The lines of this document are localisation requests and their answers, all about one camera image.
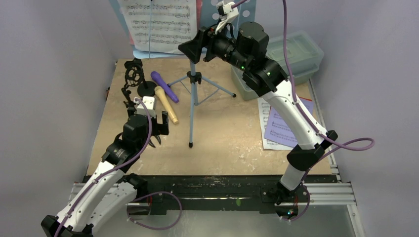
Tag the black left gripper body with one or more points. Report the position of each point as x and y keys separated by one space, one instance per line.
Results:
x=159 y=128

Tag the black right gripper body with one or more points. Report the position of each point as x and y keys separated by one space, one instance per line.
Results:
x=207 y=45

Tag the light blue music stand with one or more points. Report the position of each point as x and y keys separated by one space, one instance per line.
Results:
x=207 y=15

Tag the purple toy microphone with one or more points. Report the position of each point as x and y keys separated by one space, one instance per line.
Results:
x=156 y=77

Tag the black round-base microphone stand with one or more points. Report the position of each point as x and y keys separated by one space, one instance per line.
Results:
x=145 y=88

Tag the lavender sheet music page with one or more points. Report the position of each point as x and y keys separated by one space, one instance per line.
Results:
x=278 y=131

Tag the black tripod microphone stand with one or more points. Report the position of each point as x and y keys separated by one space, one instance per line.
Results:
x=133 y=75

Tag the red folder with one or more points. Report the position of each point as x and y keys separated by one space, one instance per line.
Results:
x=305 y=99

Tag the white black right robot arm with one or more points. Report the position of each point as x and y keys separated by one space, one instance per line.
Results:
x=269 y=81

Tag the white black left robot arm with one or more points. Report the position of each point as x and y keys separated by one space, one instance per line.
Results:
x=109 y=188

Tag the black pliers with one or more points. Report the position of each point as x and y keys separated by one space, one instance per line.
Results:
x=157 y=138

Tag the translucent green storage box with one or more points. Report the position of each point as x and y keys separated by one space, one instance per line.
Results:
x=303 y=53

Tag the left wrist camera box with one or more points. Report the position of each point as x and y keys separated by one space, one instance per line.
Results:
x=145 y=103

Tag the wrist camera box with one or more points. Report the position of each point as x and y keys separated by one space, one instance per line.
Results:
x=227 y=13
x=145 y=103

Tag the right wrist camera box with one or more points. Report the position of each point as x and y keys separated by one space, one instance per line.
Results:
x=227 y=13

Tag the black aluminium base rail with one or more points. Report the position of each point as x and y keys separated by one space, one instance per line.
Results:
x=243 y=193

